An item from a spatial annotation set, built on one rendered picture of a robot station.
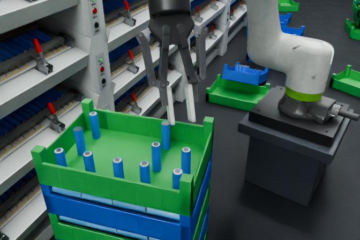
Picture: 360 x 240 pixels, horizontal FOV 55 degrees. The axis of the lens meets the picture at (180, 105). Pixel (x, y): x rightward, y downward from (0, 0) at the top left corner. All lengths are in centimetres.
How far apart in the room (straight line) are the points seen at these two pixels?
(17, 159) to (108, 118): 30
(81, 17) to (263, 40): 58
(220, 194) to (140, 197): 74
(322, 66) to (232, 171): 56
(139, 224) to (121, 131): 23
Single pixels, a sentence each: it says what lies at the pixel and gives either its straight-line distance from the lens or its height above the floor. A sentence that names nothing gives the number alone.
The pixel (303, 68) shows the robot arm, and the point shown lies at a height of 49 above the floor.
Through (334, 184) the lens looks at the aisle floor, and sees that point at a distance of 149.
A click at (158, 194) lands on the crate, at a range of 61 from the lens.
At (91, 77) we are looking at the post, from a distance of 112.
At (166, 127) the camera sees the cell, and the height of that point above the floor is 54.
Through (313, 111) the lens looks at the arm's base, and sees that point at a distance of 123.
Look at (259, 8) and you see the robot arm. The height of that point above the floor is 66.
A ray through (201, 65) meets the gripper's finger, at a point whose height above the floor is 69.
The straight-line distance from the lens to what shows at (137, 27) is 131.
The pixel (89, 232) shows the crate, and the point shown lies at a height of 37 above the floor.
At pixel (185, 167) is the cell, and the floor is 51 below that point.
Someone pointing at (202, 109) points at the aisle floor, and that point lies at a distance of 181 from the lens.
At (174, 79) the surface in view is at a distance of 173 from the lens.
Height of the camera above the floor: 95
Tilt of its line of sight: 31 degrees down
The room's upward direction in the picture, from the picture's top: straight up
